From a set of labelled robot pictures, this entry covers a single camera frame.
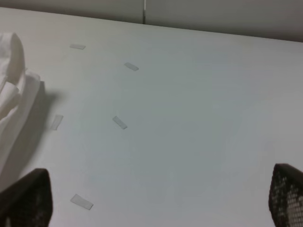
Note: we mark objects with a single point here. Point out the white tape strip near-right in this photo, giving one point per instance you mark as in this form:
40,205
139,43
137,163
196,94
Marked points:
78,200

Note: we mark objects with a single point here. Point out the white tape strip middle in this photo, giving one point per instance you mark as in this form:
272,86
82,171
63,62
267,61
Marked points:
119,122

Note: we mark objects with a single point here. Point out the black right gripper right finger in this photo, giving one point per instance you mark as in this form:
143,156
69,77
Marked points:
286,196

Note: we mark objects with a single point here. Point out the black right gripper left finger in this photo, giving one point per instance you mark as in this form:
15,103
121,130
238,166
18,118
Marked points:
27,202

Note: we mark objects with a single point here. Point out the white tape strip left-middle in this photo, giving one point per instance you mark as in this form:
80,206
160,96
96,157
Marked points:
56,122

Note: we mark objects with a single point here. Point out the white tape strip far-right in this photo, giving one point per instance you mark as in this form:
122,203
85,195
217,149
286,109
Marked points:
131,66

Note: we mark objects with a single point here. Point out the white tape strip far-centre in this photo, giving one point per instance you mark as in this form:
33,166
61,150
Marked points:
77,46

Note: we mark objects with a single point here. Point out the white short sleeve t-shirt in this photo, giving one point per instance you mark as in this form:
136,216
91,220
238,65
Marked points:
19,88

